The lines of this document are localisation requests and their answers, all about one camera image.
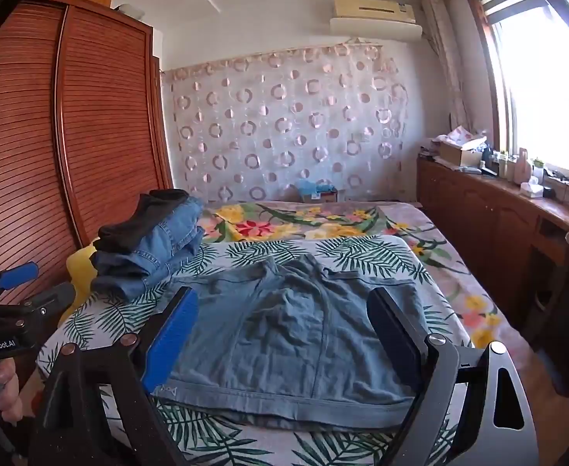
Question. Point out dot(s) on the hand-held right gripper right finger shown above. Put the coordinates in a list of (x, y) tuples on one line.
[(396, 344)]

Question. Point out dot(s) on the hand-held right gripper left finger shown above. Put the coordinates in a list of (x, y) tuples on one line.
[(168, 344)]

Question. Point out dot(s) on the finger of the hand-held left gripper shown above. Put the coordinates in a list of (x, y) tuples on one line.
[(17, 275), (56, 297)]

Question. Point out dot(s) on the grey-blue pants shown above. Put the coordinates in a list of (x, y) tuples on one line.
[(289, 330)]

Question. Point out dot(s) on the black folded pants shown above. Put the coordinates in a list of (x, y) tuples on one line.
[(134, 223)]

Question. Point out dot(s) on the yellow pillow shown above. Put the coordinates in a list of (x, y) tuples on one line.
[(80, 272)]

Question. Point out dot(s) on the dark blue folded jeans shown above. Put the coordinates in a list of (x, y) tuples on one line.
[(129, 276)]

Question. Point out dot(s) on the light blue folded jeans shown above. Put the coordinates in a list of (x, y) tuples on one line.
[(177, 233)]

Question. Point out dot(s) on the palm leaf bedsheet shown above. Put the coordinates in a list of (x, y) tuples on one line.
[(245, 441)]

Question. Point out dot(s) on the wooden sideboard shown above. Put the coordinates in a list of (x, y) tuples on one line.
[(473, 218)]

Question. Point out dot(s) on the floral blanket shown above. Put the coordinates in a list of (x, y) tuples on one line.
[(265, 225)]

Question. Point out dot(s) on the blue box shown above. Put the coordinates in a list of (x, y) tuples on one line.
[(316, 190)]

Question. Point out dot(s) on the wooden slatted wardrobe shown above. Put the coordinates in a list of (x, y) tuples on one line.
[(100, 121)]

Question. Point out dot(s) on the cardboard box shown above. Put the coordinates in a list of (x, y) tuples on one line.
[(459, 155)]

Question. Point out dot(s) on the white tissue box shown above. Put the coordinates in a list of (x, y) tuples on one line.
[(531, 188)]

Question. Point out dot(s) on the pink bottle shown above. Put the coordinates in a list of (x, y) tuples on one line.
[(524, 167)]

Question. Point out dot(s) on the pink white bag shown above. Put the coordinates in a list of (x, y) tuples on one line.
[(464, 135)]

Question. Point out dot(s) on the circle patterned curtain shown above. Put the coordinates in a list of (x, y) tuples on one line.
[(284, 121)]

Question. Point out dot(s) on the beige window curtain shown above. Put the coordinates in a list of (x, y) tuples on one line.
[(444, 58)]

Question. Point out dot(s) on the window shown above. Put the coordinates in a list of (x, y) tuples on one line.
[(541, 87)]

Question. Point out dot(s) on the white air conditioner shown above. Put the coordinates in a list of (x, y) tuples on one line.
[(376, 19)]

